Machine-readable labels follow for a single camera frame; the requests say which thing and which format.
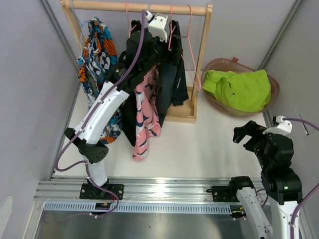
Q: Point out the colourful patterned shorts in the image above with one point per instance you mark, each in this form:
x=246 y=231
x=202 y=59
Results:
x=98 y=56

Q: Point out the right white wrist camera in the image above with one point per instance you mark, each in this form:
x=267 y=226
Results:
x=280 y=126

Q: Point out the black mounting plate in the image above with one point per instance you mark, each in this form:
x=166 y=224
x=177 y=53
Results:
x=90 y=192
x=221 y=194

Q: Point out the wooden clothes rack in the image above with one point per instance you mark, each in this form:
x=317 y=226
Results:
x=187 y=112

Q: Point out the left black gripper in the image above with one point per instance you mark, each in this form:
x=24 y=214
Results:
x=170 y=57

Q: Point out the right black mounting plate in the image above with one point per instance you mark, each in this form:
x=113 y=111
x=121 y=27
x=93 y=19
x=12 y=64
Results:
x=221 y=194

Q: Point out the black shorts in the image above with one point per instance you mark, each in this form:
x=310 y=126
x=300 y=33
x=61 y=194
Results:
x=129 y=108

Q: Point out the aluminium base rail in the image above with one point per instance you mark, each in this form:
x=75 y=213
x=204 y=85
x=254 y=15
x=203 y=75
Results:
x=148 y=190

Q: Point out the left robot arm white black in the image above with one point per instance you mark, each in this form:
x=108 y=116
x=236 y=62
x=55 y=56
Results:
x=120 y=84

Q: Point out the pink shark print shorts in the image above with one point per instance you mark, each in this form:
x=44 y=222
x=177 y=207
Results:
x=148 y=124

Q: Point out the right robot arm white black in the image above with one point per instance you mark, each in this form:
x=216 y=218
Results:
x=274 y=151

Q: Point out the lime green shorts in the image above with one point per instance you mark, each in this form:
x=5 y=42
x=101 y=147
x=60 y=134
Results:
x=248 y=92

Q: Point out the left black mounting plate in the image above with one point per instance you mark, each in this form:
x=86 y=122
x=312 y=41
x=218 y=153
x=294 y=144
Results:
x=90 y=192

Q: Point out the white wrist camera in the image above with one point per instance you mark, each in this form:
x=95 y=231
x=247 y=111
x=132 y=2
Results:
x=280 y=126
x=157 y=25

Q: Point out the far left blue hanger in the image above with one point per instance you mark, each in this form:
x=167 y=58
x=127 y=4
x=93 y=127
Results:
x=81 y=25

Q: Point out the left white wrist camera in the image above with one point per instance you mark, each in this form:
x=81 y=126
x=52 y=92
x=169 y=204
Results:
x=157 y=25

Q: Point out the grey slotted cable duct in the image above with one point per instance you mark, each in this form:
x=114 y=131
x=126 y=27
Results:
x=219 y=209

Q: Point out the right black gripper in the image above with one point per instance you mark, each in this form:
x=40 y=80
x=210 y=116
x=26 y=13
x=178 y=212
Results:
x=251 y=128

